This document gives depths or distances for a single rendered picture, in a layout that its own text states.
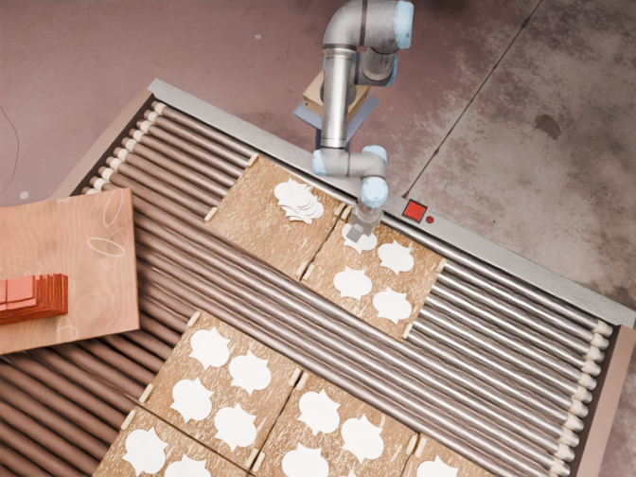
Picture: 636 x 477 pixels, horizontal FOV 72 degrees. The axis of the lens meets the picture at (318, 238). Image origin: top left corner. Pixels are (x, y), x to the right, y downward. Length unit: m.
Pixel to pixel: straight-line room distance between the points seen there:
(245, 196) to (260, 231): 0.15
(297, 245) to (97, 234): 0.68
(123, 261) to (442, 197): 1.92
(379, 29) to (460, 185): 1.74
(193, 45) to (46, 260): 2.14
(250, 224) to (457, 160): 1.70
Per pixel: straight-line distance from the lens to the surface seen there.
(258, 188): 1.70
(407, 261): 1.62
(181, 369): 1.58
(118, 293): 1.58
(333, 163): 1.31
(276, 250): 1.61
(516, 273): 1.77
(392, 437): 1.55
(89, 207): 1.72
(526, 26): 3.86
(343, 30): 1.32
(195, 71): 3.30
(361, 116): 1.95
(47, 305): 1.55
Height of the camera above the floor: 2.46
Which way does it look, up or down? 70 degrees down
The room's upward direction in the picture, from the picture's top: 4 degrees clockwise
